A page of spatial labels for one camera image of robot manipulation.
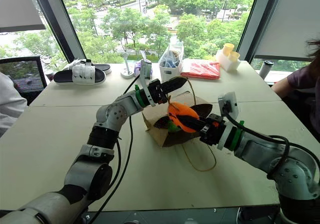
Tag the black mesh office chair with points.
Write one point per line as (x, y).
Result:
(22, 76)

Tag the grey roller blind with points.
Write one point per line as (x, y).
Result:
(17, 6)
(290, 21)

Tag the purple plastic bag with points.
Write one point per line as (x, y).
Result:
(138, 69)

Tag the black white slipper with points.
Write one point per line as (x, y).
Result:
(103, 67)
(82, 75)

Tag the person in purple shirt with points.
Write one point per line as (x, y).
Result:
(300, 81)

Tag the red plastic packet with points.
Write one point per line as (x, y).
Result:
(200, 69)

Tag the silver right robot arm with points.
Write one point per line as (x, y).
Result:
(295, 174)

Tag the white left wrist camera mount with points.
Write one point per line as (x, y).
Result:
(144, 82)

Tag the person in white shirt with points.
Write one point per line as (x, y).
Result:
(10, 104)

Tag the yellow paper cup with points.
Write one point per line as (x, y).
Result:
(228, 49)
(234, 56)

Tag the brown paper bag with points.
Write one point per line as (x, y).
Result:
(175, 139)

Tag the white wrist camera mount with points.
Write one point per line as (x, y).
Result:
(231, 99)
(144, 82)

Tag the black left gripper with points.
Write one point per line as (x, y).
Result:
(158, 92)

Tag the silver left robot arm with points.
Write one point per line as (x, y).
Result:
(110, 114)

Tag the dark window frame post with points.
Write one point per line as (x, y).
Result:
(58, 21)
(252, 21)

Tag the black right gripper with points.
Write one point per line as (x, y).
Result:
(212, 131)

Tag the silver thermos cup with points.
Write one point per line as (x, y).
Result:
(266, 70)

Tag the orange plush toy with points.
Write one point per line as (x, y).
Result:
(180, 110)

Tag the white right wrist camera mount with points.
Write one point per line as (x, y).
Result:
(231, 99)

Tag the white cup holder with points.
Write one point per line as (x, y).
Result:
(228, 63)

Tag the white bin with plastic bag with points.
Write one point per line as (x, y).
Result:
(170, 69)

